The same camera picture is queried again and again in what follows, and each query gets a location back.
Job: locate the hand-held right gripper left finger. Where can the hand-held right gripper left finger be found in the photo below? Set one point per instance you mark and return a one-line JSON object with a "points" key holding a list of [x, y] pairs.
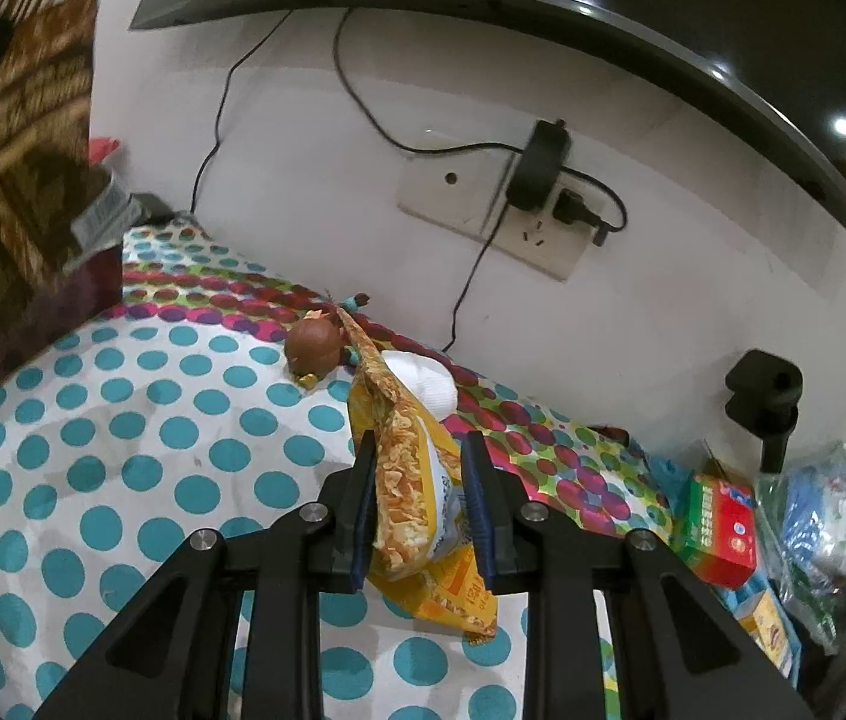
{"points": [[365, 517]]}

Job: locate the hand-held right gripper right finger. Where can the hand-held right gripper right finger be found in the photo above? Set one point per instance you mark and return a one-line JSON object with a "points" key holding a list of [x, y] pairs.
{"points": [[479, 517]]}

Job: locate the yellow snack packet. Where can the yellow snack packet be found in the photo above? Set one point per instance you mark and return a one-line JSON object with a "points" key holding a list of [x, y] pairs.
{"points": [[400, 510]]}

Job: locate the brown chocolate cereal packet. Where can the brown chocolate cereal packet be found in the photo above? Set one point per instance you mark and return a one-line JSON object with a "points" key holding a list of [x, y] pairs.
{"points": [[25, 135]]}

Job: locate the rolled white sock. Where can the rolled white sock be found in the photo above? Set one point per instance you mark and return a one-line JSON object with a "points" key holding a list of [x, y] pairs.
{"points": [[423, 382]]}

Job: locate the brown round ball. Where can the brown round ball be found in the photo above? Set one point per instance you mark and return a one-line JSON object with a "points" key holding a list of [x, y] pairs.
{"points": [[312, 343]]}

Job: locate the beaded stick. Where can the beaded stick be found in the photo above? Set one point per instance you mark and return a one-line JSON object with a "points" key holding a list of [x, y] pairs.
{"points": [[352, 302]]}

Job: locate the red and green box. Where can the red and green box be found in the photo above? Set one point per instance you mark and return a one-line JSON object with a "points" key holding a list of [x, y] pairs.
{"points": [[719, 532]]}

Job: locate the polka dot tablecloth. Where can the polka dot tablecloth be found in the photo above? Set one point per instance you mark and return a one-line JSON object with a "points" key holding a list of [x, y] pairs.
{"points": [[130, 465]]}

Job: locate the yellow box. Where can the yellow box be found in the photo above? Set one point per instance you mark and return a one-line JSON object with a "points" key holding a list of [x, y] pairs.
{"points": [[764, 630]]}

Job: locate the clear bag of blue items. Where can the clear bag of blue items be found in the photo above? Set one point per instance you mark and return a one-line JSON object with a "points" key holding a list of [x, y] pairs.
{"points": [[820, 532]]}

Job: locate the black power adapter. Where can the black power adapter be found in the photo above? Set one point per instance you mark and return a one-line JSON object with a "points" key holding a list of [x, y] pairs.
{"points": [[535, 165]]}

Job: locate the red packet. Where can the red packet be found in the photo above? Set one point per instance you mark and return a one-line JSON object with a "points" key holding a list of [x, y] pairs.
{"points": [[102, 150]]}

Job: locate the black television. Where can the black television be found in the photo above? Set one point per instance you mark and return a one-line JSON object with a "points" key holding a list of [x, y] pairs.
{"points": [[618, 7]]}

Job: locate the black clamp mount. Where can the black clamp mount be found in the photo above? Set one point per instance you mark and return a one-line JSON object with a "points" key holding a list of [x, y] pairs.
{"points": [[760, 390]]}

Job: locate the black wall plug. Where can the black wall plug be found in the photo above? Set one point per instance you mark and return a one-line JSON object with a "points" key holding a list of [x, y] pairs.
{"points": [[577, 214]]}

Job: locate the white wall socket plate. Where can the white wall socket plate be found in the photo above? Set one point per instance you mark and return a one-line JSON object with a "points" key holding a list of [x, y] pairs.
{"points": [[453, 199]]}

